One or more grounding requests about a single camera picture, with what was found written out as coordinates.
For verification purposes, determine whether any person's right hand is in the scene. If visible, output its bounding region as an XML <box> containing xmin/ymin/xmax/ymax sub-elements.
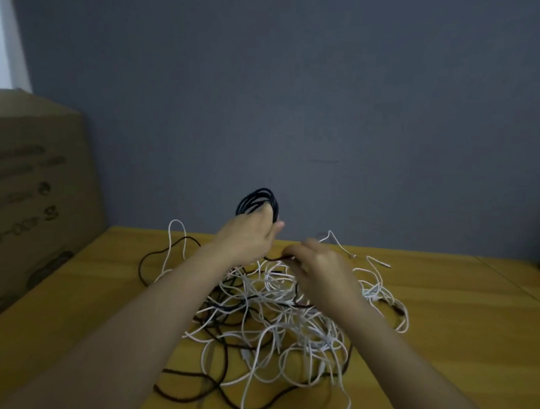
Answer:
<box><xmin>278</xmin><ymin>236</ymin><xmax>372</xmax><ymax>321</ymax></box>

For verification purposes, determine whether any person's left hand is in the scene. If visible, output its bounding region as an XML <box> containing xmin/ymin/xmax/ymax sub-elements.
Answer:
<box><xmin>208</xmin><ymin>197</ymin><xmax>288</xmax><ymax>272</ymax></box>

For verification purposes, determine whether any tangle of white cables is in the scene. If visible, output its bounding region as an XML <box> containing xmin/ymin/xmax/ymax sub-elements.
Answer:
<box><xmin>150</xmin><ymin>217</ymin><xmax>416</xmax><ymax>409</ymax></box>

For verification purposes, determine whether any person's right forearm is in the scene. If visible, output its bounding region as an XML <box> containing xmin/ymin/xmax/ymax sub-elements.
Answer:
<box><xmin>335</xmin><ymin>298</ymin><xmax>520</xmax><ymax>409</ymax></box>

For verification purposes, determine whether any person's left forearm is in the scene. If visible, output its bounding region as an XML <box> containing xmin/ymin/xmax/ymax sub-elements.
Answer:
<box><xmin>0</xmin><ymin>236</ymin><xmax>241</xmax><ymax>409</ymax></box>

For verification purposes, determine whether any plain brown cardboard box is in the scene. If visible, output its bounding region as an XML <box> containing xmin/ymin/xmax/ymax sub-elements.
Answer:
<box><xmin>0</xmin><ymin>88</ymin><xmax>116</xmax><ymax>345</ymax></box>

